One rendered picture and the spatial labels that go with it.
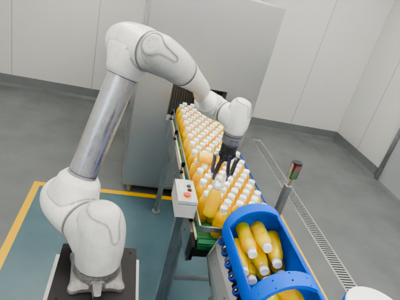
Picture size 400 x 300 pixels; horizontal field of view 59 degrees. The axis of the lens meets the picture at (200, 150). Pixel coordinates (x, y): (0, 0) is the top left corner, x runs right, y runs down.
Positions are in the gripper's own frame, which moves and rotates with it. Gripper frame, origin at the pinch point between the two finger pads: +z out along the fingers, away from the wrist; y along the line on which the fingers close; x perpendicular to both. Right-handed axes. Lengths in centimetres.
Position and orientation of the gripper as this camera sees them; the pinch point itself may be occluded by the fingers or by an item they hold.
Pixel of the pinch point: (219, 180)
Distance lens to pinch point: 170.0
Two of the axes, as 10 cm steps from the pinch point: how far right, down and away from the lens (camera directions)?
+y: 9.6, 1.4, 2.4
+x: -1.5, -4.7, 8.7
